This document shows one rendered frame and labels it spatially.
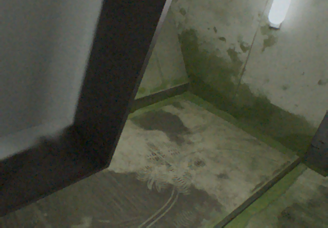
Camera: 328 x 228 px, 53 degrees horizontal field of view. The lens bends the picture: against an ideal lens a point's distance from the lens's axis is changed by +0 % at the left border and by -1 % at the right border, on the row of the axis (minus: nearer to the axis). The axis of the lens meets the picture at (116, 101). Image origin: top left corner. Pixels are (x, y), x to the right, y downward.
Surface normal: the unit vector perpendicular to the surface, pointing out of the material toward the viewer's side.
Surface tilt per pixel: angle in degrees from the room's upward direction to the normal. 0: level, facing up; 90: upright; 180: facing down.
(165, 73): 57
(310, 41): 90
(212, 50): 90
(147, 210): 0
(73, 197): 0
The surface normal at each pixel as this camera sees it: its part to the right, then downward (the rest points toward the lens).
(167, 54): 0.60, -0.10
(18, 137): 0.26, -0.76
